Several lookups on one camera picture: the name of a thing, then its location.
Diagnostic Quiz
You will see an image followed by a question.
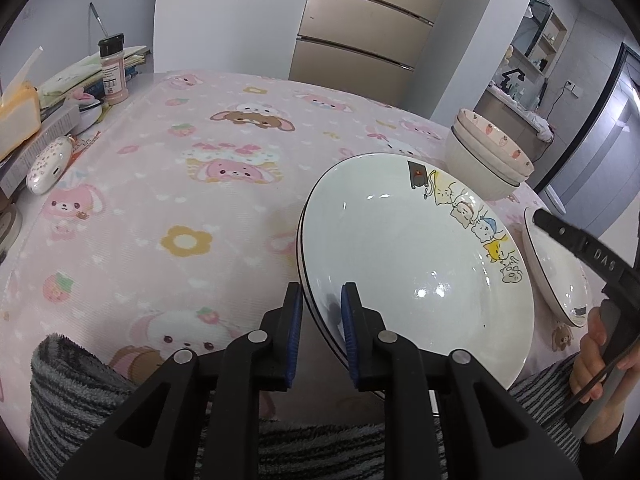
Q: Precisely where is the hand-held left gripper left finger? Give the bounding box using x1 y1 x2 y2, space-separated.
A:
60 282 306 480

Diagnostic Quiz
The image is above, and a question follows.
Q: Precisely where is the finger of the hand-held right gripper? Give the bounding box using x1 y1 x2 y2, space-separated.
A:
532 208 591 261

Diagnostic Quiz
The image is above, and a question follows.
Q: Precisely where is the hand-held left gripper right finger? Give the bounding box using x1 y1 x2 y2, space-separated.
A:
340 282 583 480

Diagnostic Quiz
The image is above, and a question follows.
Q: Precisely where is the white cartoon print plate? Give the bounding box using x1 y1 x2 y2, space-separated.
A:
296 210 391 401
301 152 535 391
522 206 592 329

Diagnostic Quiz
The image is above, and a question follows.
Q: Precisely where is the white black-rimmed bowl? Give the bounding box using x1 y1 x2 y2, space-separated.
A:
445 125 523 202

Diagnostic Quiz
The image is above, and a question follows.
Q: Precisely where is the strawberry print ceramic bowl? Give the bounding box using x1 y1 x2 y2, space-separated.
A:
454 108 536 178

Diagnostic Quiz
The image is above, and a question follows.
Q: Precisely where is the person's right hand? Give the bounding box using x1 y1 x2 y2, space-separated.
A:
570 305 636 406

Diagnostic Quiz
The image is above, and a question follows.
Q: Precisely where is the white crumpled cloth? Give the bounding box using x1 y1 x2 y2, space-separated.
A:
530 112 555 143

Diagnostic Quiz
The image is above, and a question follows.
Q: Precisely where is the beige bathroom vanity cabinet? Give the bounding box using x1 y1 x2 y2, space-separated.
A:
475 82 553 163

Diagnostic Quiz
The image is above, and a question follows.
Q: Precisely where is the black bathroom faucet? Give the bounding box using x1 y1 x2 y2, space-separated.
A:
501 67 526 98

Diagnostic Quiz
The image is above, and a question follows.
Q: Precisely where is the bathroom mirror cabinet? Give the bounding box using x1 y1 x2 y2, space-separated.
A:
510 0 553 56

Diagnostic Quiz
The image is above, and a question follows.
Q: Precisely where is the gold three-door refrigerator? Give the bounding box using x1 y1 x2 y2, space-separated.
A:
289 0 448 93

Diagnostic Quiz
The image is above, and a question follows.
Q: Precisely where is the white speckled oval device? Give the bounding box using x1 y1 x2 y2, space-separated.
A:
26 136 76 195

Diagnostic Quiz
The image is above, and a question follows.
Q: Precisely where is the pink white cartoon case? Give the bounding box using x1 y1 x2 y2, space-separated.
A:
70 87 110 128

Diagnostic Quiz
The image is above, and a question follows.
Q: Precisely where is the pink spice jar black lid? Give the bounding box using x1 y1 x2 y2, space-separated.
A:
97 33 130 106

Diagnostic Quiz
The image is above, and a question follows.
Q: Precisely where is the white carton box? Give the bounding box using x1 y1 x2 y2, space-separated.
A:
0 102 83 197

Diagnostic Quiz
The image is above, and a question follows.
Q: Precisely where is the green white booklet stack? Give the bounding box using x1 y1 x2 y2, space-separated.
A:
37 46 151 111

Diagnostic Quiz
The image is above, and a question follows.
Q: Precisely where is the yellow tissue box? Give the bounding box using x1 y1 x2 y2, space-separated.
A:
0 47 43 161

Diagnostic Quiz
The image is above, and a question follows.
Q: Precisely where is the grey mop pole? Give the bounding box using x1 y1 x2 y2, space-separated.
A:
89 2 108 36

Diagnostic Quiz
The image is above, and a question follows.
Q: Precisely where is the black door frame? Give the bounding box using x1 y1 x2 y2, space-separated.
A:
540 42 640 196

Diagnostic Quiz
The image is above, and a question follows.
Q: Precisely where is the wooden wall shelf niche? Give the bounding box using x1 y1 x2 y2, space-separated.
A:
525 7 568 76

